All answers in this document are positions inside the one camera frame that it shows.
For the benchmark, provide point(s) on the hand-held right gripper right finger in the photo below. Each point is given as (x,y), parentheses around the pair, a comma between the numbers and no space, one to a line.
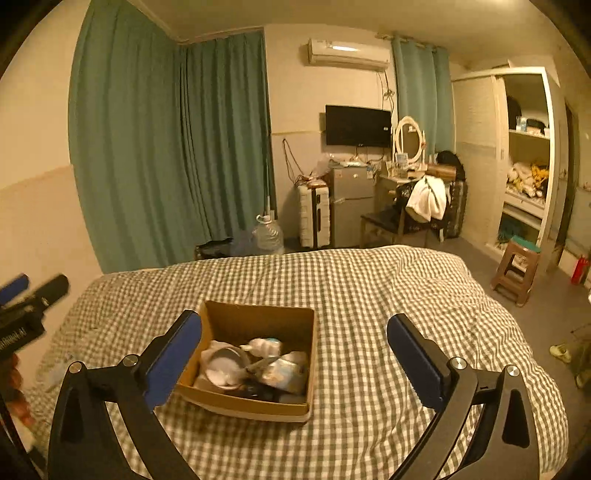
(418,364)

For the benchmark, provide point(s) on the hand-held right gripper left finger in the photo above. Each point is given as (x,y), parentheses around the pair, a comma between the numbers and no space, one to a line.
(173,362)

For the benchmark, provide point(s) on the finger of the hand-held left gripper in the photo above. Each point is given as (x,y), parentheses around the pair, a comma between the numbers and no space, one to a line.
(51,288)
(13,287)

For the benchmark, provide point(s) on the blue tissue pack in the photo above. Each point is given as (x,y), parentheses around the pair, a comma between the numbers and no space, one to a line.
(281,374)

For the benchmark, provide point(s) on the brown cardboard box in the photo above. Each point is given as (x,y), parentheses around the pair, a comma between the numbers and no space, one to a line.
(295,323)

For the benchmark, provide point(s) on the person's left hand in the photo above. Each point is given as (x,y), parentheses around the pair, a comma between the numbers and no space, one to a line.
(18,392)

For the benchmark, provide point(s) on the black floor bag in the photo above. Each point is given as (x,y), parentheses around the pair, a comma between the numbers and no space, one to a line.
(212,250)

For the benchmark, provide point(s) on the brown plastic stool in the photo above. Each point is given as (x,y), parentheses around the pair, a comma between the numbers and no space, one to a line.
(515,272)

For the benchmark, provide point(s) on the pale slipper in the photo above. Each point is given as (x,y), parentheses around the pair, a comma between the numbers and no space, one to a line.
(560,353)

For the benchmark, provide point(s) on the dark chair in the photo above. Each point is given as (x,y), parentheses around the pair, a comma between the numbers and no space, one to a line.
(383,224)

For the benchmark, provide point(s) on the large clear water bottle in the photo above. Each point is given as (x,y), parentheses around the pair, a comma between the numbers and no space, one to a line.
(268,237)

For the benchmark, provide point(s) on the white garment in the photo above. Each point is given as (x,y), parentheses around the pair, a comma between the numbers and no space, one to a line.
(427,198)

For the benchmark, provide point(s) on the wide green curtain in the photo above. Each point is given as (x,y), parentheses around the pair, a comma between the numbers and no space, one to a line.
(152,147)

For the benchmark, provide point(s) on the grey mini fridge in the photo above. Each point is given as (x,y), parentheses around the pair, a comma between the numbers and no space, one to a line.
(352,203)

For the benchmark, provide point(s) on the white suitcase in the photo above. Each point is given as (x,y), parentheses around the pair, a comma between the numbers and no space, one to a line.
(314,214)

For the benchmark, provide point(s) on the vanity desk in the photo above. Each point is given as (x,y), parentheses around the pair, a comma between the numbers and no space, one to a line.
(390,182)

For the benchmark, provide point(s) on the red fire extinguisher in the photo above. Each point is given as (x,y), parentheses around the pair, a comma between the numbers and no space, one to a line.
(580,271)

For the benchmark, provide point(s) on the white wardrobe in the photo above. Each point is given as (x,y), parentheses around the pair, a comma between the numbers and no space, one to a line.
(475,161)

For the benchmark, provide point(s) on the oval white vanity mirror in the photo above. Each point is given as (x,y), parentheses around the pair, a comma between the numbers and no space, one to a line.
(408,141)

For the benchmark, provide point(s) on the narrow green curtain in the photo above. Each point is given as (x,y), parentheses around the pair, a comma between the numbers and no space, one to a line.
(420,92)

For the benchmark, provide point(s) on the white air conditioner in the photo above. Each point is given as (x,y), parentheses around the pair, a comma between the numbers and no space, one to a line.
(346,53)

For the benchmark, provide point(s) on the black wall television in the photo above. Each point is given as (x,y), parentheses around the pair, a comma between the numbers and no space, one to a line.
(358,125)

